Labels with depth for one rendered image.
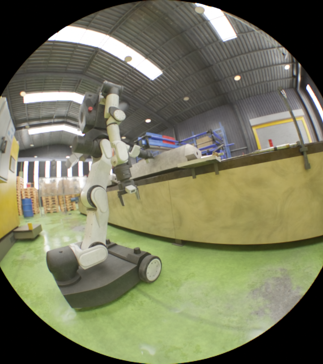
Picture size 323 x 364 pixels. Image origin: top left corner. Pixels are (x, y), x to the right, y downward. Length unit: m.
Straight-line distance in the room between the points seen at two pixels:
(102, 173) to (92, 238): 0.42
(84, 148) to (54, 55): 10.06
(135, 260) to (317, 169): 1.40
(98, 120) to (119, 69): 9.88
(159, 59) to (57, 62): 7.14
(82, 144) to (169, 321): 1.06
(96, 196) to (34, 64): 10.92
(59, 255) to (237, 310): 0.91
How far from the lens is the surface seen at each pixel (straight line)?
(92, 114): 0.95
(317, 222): 1.20
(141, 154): 1.27
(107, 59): 10.53
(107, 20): 9.49
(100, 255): 0.80
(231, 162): 1.00
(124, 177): 0.67
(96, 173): 0.82
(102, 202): 0.77
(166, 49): 9.79
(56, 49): 10.38
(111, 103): 0.85
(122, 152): 0.68
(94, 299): 0.77
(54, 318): 0.92
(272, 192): 1.00
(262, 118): 11.99
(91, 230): 0.80
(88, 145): 0.85
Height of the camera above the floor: 0.62
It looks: 4 degrees up
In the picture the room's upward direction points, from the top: 7 degrees counter-clockwise
